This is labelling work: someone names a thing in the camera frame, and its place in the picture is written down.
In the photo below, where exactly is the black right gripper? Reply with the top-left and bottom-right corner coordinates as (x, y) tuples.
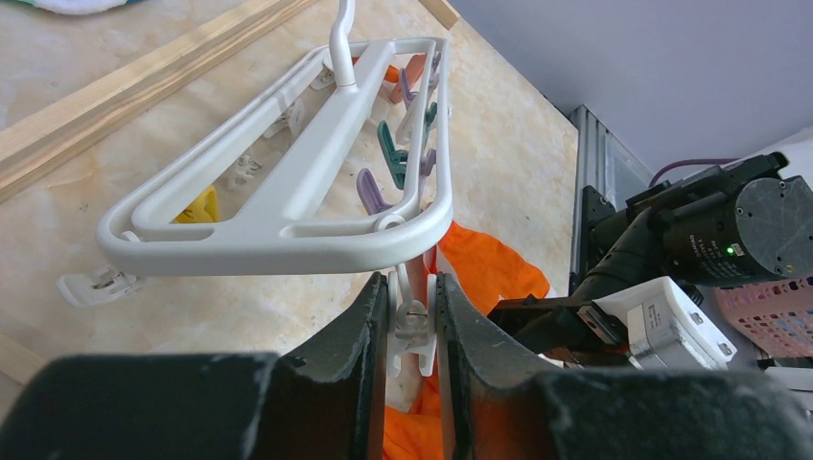
(488, 295), (633, 368)

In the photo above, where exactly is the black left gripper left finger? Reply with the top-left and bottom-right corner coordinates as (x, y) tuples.
(1, 273), (388, 459)

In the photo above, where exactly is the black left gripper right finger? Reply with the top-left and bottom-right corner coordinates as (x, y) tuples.
(435, 273), (812, 459)

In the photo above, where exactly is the orange underwear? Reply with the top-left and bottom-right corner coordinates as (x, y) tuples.
(383, 222), (551, 459)

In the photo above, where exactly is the white corner clothes peg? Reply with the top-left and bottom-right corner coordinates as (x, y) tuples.
(386, 264), (437, 379)

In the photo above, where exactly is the white multi-clip hanger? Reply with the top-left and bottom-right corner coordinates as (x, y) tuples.
(96, 1), (453, 277)

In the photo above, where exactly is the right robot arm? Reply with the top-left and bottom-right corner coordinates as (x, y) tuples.
(489, 151), (812, 365)

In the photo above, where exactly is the purple clothes peg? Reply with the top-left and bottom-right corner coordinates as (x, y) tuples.
(356, 168), (392, 216)
(397, 53), (442, 110)

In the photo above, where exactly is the pink plastic basket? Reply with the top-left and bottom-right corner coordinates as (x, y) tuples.
(712, 275), (812, 358)

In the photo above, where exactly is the yellow clothes peg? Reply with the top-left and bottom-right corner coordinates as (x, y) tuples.
(174, 185), (221, 224)

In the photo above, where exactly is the teal clothes peg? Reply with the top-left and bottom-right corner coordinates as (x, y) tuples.
(376, 102), (438, 191)

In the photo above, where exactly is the green blue patterned sock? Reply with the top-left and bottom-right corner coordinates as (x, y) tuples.
(17, 0), (138, 15)

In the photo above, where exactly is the wooden drying rack frame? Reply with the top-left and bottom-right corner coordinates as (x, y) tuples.
(0, 0), (462, 387)

